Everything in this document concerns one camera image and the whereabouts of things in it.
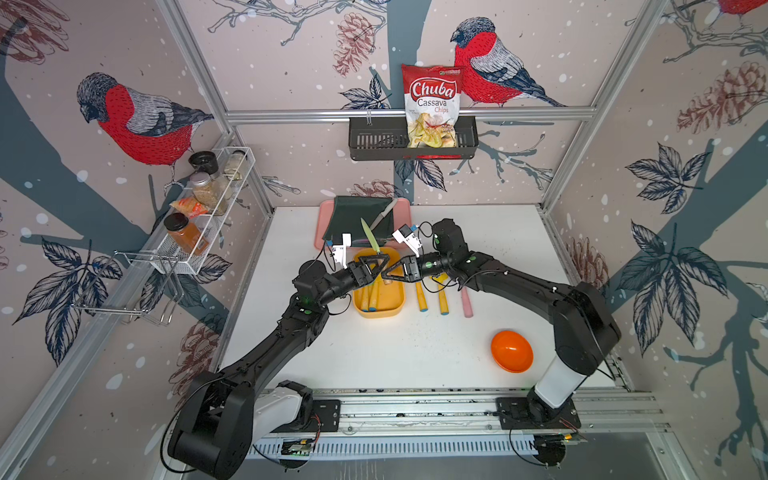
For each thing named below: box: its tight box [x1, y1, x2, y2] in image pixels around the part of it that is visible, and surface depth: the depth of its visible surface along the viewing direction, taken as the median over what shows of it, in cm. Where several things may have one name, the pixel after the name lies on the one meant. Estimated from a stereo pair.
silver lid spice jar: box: [190, 172, 218, 209], surface depth 73 cm
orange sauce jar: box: [164, 212, 209, 255], surface depth 66 cm
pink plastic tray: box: [314, 198, 412, 250], surface depth 123 cm
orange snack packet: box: [169, 197, 208, 218], surface depth 71 cm
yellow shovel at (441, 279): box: [430, 272, 449, 316], surface depth 94 cm
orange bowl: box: [490, 330, 534, 373], surface depth 83 cm
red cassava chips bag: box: [401, 63, 464, 149], surface depth 85 cm
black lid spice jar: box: [188, 151, 219, 176], surface depth 75 cm
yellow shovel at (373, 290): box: [368, 281, 379, 312], surface depth 94 cm
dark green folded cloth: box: [322, 196, 394, 247], surface depth 124 cm
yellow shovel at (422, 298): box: [416, 281, 429, 312], surface depth 94 cm
